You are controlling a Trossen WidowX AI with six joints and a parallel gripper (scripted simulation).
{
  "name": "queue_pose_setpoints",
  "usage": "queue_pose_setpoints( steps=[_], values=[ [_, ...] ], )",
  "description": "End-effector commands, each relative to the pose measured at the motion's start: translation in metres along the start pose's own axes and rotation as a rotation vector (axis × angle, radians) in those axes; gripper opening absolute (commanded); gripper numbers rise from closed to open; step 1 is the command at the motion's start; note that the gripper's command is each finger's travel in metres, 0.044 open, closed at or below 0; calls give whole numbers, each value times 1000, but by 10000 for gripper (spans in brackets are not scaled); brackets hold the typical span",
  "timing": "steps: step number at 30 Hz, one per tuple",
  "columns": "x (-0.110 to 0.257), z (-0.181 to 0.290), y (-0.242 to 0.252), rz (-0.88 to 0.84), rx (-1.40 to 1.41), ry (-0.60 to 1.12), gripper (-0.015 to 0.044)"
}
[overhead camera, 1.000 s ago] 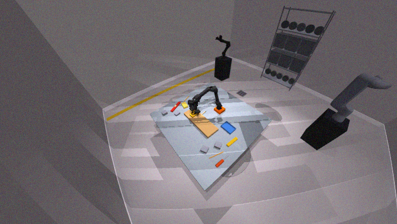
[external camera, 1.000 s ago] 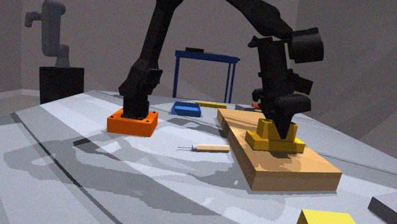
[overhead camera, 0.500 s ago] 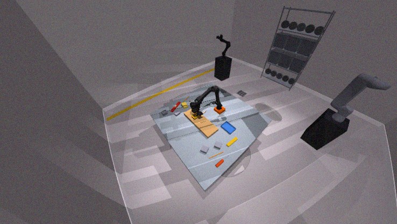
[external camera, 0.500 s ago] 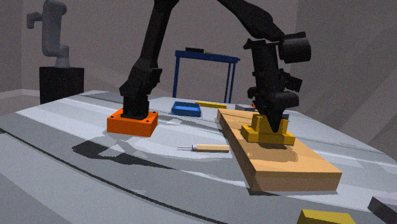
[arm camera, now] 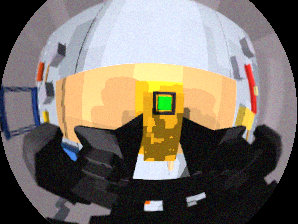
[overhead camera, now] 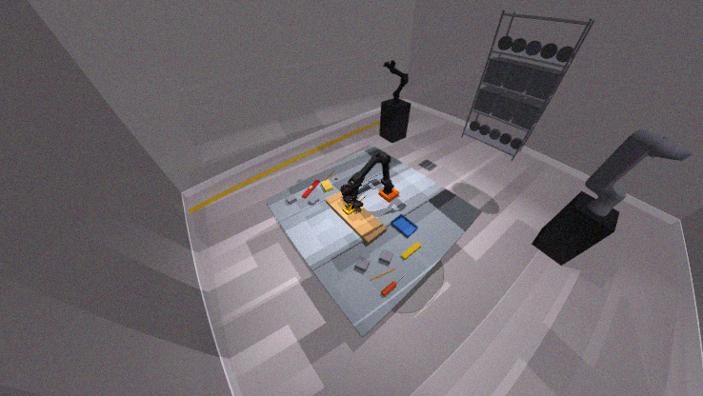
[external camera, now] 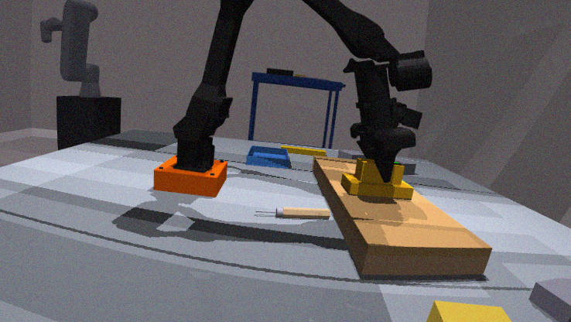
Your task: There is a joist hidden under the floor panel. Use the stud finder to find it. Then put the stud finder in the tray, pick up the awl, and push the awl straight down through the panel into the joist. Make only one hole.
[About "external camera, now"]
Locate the awl with wooden handle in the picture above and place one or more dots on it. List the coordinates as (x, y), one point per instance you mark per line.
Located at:
(303, 212)

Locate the blue open tray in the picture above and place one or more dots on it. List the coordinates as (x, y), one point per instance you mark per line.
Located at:
(267, 156)

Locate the tan wooden floor panel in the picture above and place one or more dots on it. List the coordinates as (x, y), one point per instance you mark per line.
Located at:
(395, 236)

